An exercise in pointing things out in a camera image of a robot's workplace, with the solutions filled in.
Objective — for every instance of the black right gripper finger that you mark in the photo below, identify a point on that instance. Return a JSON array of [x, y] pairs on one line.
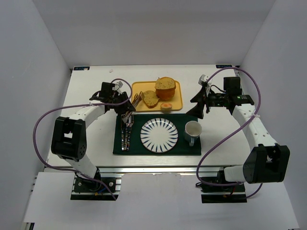
[[200, 95], [197, 111]]

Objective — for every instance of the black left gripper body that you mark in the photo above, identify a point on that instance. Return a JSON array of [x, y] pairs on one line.
[[123, 105]]

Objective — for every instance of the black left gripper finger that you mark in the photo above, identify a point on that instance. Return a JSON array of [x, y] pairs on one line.
[[125, 108], [125, 98]]

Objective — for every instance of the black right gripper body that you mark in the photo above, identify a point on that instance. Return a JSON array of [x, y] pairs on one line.
[[206, 98]]

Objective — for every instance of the metal tongs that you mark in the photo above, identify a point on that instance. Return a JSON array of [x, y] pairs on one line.
[[125, 119]]

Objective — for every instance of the bread slice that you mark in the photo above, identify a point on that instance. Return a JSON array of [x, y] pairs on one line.
[[150, 99]]

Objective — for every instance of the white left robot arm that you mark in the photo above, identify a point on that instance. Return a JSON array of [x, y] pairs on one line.
[[69, 140]]

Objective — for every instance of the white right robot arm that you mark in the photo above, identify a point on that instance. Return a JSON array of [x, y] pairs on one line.
[[267, 161]]

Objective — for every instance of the stacked bread loaf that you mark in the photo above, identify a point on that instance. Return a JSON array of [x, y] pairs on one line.
[[165, 88]]

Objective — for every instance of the light blue mug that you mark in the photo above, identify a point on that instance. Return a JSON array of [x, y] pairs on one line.
[[193, 130]]

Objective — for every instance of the small orange bun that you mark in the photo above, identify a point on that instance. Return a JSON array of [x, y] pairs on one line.
[[166, 106]]

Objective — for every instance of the blue label sticker right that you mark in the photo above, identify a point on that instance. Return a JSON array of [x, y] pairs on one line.
[[222, 66]]

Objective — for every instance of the blue label sticker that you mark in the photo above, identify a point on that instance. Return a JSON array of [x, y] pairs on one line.
[[222, 66], [81, 68]]

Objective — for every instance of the dark green placemat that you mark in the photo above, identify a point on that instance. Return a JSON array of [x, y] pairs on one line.
[[181, 148]]

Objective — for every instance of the blue striped white plate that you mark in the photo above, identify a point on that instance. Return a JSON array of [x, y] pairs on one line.
[[159, 135]]

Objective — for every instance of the blue label sticker left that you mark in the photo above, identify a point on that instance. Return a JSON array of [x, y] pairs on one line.
[[81, 68]]

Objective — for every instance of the knife with patterned handle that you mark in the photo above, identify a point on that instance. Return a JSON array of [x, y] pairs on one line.
[[123, 127]]

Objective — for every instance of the spoon with patterned handle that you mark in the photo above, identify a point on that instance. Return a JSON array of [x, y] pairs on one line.
[[132, 123]]

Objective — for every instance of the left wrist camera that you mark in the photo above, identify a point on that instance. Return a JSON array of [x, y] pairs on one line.
[[117, 87]]

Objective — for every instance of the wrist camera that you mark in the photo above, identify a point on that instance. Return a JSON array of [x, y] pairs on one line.
[[204, 80], [117, 87]]

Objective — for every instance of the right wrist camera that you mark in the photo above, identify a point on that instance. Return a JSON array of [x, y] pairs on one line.
[[204, 80]]

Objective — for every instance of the fork with patterned handle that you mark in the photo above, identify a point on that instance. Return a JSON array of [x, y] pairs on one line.
[[127, 129]]

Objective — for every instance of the aluminium table rail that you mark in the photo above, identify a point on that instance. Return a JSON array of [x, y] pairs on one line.
[[203, 169]]

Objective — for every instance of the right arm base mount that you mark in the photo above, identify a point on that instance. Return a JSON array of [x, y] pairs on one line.
[[222, 194]]

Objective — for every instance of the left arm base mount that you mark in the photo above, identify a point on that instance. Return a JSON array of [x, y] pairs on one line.
[[84, 189]]

